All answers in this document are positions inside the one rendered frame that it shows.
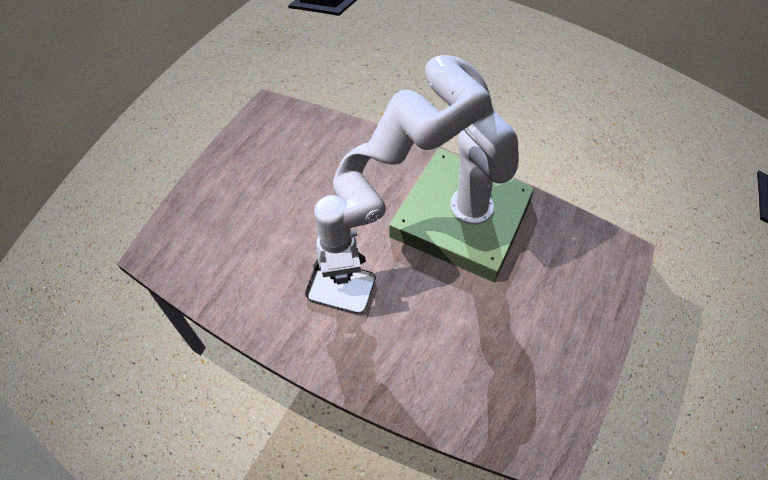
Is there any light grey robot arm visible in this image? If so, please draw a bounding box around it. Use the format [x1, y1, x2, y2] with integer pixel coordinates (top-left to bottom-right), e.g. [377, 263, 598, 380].
[315, 55, 519, 278]

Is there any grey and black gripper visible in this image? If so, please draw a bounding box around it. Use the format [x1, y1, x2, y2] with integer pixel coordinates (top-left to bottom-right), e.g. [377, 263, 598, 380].
[313, 236, 366, 284]

